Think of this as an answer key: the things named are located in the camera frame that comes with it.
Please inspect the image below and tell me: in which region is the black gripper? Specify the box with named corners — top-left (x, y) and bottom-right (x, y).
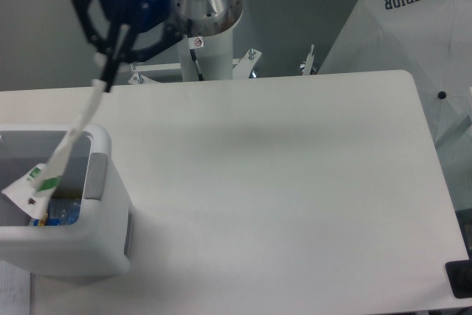
top-left (71, 0), bottom-right (183, 92)

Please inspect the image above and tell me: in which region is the white plastic trash can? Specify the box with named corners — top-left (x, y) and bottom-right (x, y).
top-left (1, 124), bottom-right (133, 277)

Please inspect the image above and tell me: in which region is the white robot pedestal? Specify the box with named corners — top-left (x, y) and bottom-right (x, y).
top-left (177, 30), bottom-right (233, 82)

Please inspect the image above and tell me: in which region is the clear plastic water bottle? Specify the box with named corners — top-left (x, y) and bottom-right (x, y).
top-left (46, 198), bottom-right (81, 226)

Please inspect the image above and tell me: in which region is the yellow blue snack wrapper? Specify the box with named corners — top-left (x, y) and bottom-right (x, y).
top-left (29, 214), bottom-right (48, 226)

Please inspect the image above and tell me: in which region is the white green plastic package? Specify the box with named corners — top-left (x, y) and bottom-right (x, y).
top-left (1, 77), bottom-right (107, 219)

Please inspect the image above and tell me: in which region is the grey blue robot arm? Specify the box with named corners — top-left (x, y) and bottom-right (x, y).
top-left (72, 0), bottom-right (243, 92)

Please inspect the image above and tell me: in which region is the white superior umbrella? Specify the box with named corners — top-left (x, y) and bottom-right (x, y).
top-left (320, 0), bottom-right (471, 200)

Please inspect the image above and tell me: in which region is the black device at edge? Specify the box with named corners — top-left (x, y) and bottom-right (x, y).
top-left (445, 260), bottom-right (471, 299)

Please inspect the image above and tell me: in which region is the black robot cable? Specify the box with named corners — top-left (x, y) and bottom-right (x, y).
top-left (186, 18), bottom-right (205, 82)

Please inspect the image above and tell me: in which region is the white metal base frame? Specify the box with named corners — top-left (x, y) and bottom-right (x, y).
top-left (128, 44), bottom-right (319, 85)

